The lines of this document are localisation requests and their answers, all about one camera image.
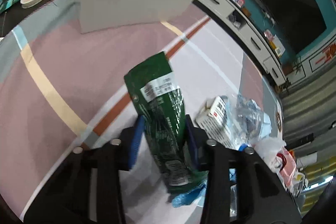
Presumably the green snack bag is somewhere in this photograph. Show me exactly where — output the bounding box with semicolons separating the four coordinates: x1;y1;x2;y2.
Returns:
124;52;207;195

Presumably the blue quilted foil wrapper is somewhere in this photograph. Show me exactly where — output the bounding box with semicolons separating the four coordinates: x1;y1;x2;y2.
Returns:
171;180;207;208

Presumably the white paper carton box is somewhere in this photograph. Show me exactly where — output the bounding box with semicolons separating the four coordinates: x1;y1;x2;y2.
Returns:
195;96;240;150

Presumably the clear crumpled plastic bag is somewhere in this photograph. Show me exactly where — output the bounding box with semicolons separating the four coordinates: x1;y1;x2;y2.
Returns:
227;94;272;150

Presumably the white plastic bag pile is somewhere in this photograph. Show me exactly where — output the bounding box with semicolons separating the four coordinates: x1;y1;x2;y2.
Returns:
253;137;308;197

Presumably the white tv cabinet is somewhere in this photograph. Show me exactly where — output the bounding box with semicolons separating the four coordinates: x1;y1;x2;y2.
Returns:
197;0;286;86

